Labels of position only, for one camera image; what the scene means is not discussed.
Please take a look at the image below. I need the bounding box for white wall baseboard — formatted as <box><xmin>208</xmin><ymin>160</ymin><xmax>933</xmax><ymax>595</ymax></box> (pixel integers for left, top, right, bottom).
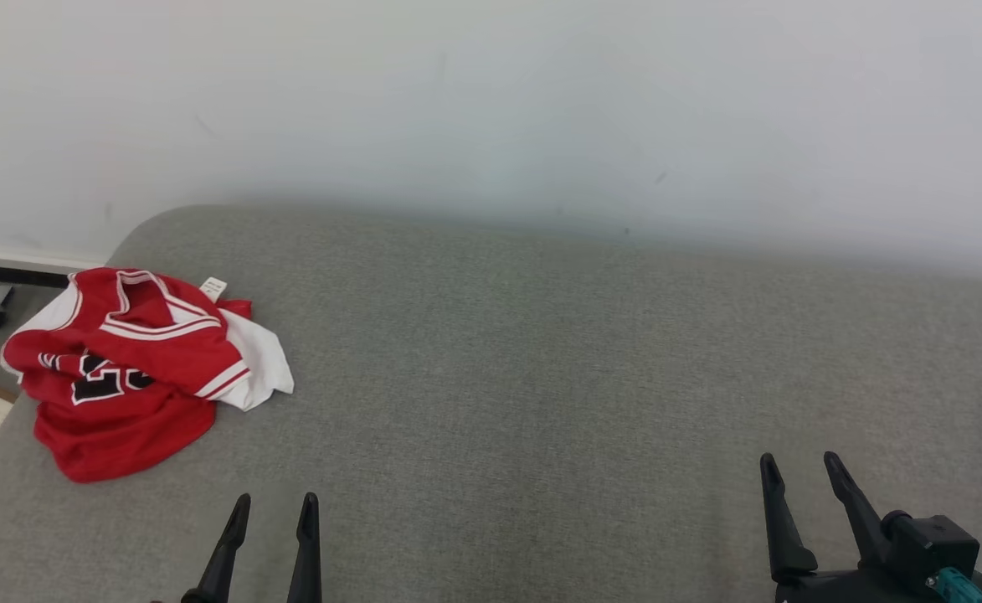
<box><xmin>0</xmin><ymin>245</ymin><xmax>111</xmax><ymax>271</ymax></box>

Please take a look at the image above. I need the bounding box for red white basketball jersey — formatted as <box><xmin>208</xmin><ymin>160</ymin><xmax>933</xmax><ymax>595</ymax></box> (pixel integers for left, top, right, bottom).
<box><xmin>1</xmin><ymin>267</ymin><xmax>296</xmax><ymax>485</ymax></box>

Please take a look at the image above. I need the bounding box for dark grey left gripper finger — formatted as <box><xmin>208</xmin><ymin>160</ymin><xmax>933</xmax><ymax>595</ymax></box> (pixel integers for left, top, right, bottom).
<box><xmin>287</xmin><ymin>492</ymin><xmax>322</xmax><ymax>603</ymax></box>
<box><xmin>181</xmin><ymin>492</ymin><xmax>252</xmax><ymax>603</ymax></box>

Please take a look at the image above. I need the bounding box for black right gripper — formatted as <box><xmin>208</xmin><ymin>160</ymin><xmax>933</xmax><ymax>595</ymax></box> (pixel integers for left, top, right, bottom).
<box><xmin>759</xmin><ymin>451</ymin><xmax>943</xmax><ymax>603</ymax></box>

